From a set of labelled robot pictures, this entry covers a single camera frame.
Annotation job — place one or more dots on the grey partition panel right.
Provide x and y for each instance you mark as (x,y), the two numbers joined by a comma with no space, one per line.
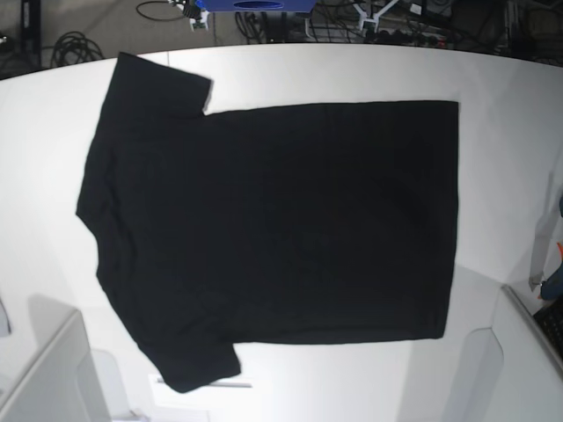
(529,387)

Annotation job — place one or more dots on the white table slot plate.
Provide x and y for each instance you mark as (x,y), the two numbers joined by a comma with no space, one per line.
(229,394)

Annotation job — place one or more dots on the blue plastic bin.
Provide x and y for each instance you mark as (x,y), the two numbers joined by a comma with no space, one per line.
(258,5)

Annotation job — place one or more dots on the white tripod stand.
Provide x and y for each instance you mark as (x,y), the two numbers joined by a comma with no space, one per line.
(369,19)

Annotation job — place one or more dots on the black keyboard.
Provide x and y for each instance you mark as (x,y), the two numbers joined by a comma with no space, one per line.
(550,322)

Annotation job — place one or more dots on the grey partition panel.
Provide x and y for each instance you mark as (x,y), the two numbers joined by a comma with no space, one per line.
(60,382)
(529,387)

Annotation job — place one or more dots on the black T-shirt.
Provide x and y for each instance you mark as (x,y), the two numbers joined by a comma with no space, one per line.
(318,224)

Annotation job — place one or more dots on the grey partition panel left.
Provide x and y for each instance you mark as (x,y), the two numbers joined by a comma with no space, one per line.
(60,382)

